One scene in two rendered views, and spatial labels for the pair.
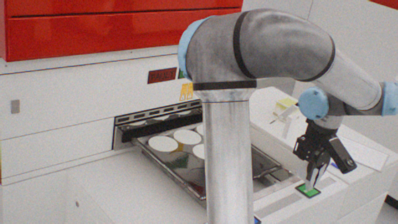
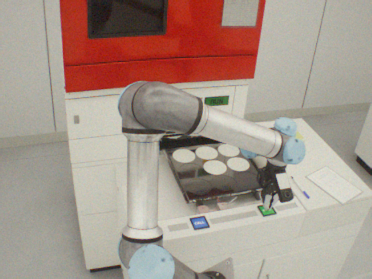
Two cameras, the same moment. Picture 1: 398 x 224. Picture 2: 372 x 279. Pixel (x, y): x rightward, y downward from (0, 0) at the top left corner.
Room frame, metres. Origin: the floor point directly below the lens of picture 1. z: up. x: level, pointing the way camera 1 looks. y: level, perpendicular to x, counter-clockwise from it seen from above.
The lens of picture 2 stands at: (-0.01, -0.52, 1.95)
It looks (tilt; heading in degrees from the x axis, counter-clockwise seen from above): 34 degrees down; 25
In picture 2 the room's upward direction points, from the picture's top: 5 degrees clockwise
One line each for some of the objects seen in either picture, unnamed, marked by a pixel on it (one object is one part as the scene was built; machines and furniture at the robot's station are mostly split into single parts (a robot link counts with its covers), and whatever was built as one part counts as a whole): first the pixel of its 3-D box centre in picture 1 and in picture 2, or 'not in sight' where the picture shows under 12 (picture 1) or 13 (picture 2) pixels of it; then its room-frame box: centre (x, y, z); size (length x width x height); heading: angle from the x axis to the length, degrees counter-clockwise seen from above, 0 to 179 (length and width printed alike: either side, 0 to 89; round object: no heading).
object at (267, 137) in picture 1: (299, 142); (301, 169); (1.52, -0.40, 0.89); 0.62 x 0.35 x 0.14; 45
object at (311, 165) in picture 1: (313, 166); (267, 192); (1.08, -0.34, 1.06); 0.05 x 0.02 x 0.09; 135
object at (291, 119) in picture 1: (287, 118); not in sight; (1.41, -0.30, 1.03); 0.06 x 0.04 x 0.13; 45
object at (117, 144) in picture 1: (166, 126); (196, 141); (1.45, 0.11, 0.89); 0.44 x 0.02 x 0.10; 135
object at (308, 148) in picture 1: (316, 141); (272, 173); (1.11, -0.34, 1.12); 0.09 x 0.08 x 0.12; 45
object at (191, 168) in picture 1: (207, 152); (214, 167); (1.31, -0.05, 0.90); 0.34 x 0.34 x 0.01; 45
